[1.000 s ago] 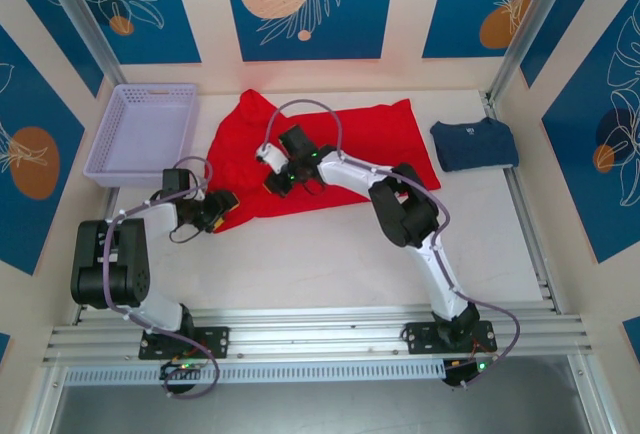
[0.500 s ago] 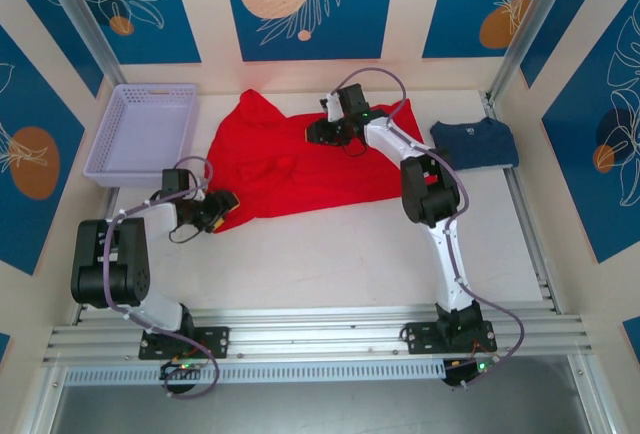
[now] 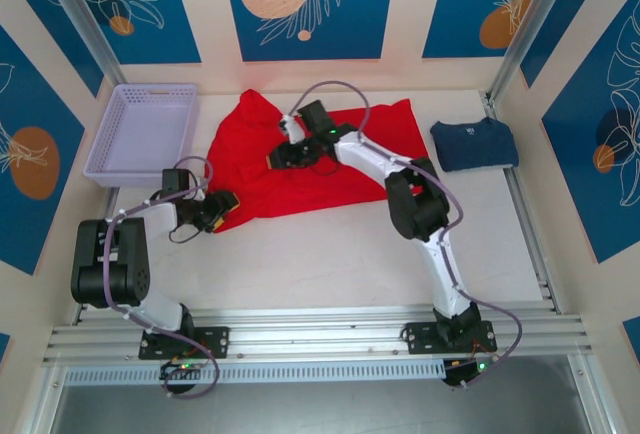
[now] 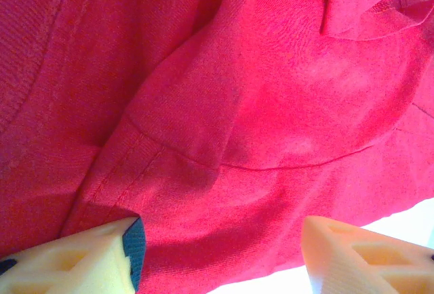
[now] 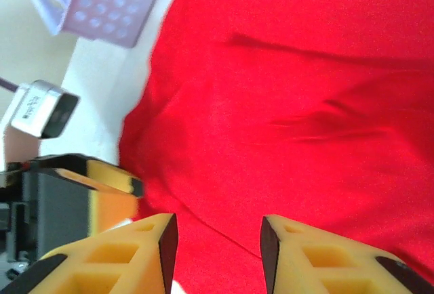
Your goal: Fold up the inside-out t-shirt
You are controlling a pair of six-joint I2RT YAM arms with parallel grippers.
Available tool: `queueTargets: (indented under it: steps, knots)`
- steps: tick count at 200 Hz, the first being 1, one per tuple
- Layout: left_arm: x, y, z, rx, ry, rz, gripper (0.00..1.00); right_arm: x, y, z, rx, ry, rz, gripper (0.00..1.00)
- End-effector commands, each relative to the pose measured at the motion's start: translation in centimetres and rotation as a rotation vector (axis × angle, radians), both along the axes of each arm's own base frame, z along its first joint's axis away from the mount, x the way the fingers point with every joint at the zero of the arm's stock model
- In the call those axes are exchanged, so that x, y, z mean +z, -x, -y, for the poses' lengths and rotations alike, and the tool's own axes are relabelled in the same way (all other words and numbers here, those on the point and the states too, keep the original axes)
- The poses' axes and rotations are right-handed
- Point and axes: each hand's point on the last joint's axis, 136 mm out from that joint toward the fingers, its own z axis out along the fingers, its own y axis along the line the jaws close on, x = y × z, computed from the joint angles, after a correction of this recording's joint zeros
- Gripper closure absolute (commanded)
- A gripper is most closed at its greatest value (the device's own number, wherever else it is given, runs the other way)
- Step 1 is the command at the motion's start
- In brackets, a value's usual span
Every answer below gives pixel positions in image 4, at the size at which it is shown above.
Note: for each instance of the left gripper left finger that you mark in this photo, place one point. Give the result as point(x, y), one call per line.
point(68, 267)

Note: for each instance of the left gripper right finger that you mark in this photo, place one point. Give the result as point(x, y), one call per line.
point(356, 263)

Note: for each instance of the red t-shirt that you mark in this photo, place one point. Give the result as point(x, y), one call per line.
point(237, 87)

